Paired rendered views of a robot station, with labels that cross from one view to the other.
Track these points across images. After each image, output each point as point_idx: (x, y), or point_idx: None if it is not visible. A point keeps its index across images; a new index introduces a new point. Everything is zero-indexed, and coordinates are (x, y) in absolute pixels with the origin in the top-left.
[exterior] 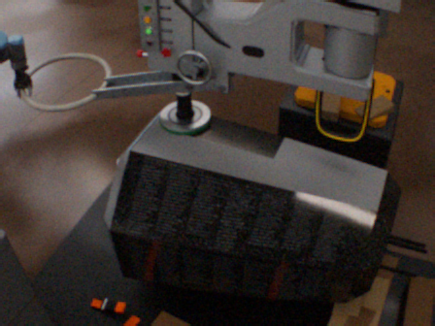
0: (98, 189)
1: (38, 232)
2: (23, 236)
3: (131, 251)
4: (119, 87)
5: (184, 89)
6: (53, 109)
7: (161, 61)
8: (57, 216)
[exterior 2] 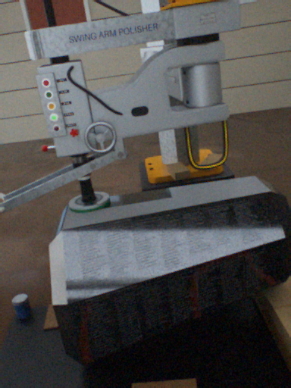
0: (0, 336)
1: None
2: None
3: (92, 320)
4: (29, 190)
5: (89, 170)
6: None
7: (68, 145)
8: None
